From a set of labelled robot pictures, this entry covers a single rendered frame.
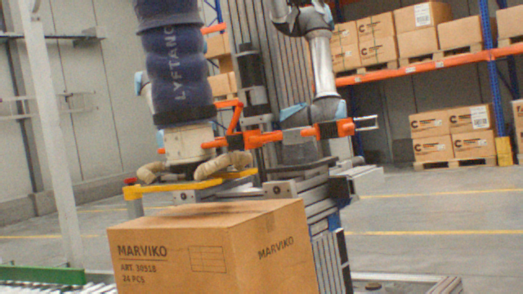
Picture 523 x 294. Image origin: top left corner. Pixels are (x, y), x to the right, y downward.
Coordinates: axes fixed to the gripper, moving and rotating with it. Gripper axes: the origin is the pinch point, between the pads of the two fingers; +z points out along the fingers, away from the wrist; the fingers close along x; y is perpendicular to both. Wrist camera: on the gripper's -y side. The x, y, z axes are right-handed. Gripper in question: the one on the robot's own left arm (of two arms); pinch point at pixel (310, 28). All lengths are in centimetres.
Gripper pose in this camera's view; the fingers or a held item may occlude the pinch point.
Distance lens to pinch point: 211.1
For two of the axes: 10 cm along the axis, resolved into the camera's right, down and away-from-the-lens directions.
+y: -5.9, 1.4, -7.9
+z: 1.6, 9.9, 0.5
